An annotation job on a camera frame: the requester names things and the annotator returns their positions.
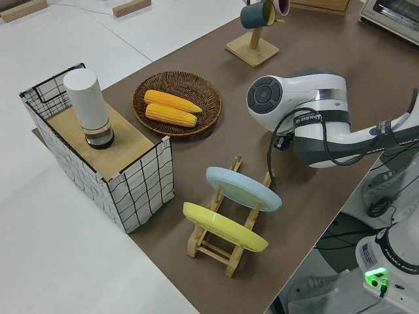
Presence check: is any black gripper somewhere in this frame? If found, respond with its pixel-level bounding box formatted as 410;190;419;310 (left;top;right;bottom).
274;131;295;152

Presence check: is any light blue plate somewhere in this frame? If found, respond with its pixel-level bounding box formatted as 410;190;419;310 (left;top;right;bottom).
206;166;283;213

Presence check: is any yellow plate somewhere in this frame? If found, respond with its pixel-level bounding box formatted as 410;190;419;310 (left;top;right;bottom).
182;201;270;253

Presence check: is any wooden plate rack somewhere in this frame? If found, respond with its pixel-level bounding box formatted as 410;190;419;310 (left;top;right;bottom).
186;155;273;278

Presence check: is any brown wicker basket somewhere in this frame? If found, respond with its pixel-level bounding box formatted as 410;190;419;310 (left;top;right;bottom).
132;71;223;137

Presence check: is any wooden mug tree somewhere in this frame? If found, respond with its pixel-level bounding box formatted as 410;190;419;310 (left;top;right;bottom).
225;0;285;69

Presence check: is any yellow corn cob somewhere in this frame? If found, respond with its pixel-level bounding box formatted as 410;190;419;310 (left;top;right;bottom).
145;103;198;128
144;90;203;114

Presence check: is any dark blue mug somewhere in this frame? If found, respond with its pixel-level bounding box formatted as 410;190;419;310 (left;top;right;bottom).
240;0;276;30

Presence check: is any pink mug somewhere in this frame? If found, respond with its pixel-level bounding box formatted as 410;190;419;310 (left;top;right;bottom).
273;0;291;16

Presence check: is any wooden cabinet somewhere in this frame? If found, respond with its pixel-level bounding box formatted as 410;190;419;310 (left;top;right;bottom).
289;0;351;16

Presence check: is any white toaster oven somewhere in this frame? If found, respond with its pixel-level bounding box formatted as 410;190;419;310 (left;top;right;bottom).
359;0;419;46

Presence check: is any white cylinder with glass base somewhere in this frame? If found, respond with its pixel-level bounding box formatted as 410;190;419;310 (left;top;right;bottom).
63;67;115;150

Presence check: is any wooden block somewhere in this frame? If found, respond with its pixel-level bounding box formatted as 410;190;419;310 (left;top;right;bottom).
0;0;49;23
112;0;152;18

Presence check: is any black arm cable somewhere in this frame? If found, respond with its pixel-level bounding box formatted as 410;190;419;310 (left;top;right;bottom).
266;107;373;189

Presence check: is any wire basket with wooden shelf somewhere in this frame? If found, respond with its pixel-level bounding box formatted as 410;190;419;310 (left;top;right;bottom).
18;62;175;235

